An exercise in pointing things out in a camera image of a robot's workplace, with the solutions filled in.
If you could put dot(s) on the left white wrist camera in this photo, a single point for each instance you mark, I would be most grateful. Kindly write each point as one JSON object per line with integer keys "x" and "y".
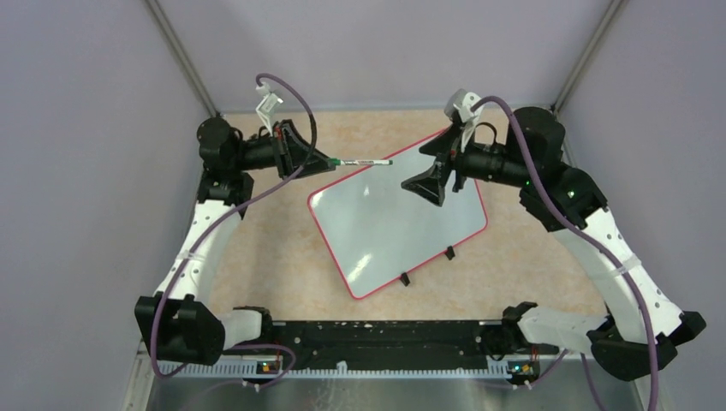
{"x": 268, "y": 105}

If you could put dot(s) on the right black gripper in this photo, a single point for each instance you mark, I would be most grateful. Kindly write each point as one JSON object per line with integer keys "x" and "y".
{"x": 431, "y": 184}

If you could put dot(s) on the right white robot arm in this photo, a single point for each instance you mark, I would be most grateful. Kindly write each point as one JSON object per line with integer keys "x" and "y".
{"x": 642, "y": 328}

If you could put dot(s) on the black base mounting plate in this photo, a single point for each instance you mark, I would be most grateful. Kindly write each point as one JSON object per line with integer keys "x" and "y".
{"x": 402, "y": 345}

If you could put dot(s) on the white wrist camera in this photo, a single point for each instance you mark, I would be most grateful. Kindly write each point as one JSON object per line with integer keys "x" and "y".
{"x": 268, "y": 105}
{"x": 461, "y": 110}

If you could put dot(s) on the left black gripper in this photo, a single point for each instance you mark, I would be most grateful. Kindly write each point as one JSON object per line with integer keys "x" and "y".
{"x": 312, "y": 161}

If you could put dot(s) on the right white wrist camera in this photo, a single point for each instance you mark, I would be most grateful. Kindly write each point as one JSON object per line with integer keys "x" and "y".
{"x": 461, "y": 110}

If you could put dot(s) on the white board with red frame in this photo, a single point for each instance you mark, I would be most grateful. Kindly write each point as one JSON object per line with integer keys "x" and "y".
{"x": 376, "y": 232}

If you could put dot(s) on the white cable duct rail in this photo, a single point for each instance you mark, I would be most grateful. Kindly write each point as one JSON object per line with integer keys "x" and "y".
{"x": 264, "y": 369}

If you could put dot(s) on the green capped whiteboard marker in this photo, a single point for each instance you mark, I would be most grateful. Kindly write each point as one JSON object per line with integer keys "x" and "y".
{"x": 361, "y": 162}

